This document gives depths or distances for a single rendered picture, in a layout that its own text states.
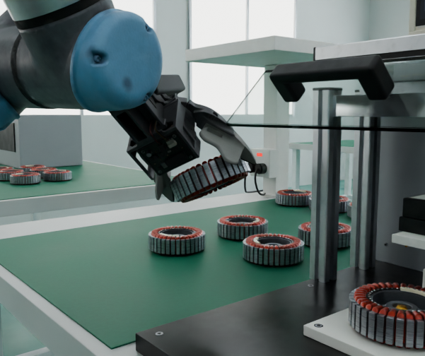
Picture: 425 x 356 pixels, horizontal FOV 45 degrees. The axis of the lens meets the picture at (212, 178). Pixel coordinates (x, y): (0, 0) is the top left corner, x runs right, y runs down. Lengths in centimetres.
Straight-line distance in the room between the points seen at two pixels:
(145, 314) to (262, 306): 16
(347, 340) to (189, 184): 27
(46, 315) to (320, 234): 40
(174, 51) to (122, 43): 544
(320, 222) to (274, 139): 90
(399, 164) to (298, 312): 33
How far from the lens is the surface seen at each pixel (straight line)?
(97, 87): 38
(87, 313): 73
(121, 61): 39
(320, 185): 77
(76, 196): 179
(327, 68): 43
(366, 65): 41
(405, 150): 87
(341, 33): 792
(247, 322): 63
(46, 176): 210
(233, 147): 66
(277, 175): 163
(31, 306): 80
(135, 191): 189
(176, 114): 60
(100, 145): 532
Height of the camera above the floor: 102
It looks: 7 degrees down
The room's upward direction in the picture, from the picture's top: straight up
